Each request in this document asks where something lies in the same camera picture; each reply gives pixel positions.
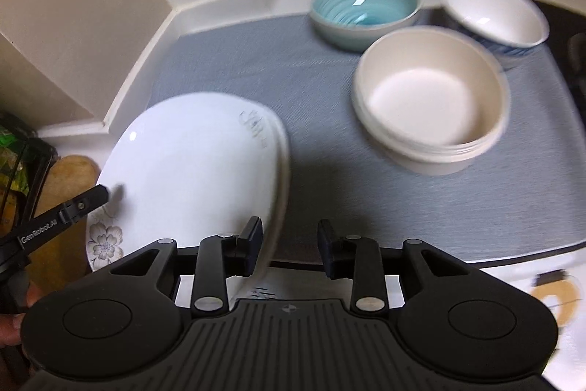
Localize grey dish mat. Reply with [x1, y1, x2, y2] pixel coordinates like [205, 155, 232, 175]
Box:
[151, 16, 585, 262]

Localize oval white floral plate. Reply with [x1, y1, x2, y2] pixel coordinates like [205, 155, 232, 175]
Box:
[85, 92, 290, 301]

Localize black wire rack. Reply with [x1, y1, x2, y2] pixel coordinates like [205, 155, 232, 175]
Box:
[0, 111, 57, 236]

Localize teal glazed bowl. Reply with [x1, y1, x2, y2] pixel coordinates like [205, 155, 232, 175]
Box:
[309, 0, 423, 52]

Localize yellow green packages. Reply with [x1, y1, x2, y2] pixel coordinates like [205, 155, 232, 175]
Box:
[0, 126, 30, 196]

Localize cream bowls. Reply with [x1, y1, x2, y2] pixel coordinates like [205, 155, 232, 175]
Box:
[352, 26, 512, 176]

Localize person left hand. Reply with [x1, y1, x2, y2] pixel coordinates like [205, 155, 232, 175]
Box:
[0, 283, 42, 348]

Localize wooden cutting board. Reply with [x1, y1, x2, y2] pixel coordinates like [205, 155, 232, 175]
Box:
[22, 155, 103, 296]

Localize blue patterned white bowl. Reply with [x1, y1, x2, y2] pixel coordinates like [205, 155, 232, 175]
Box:
[441, 0, 549, 70]

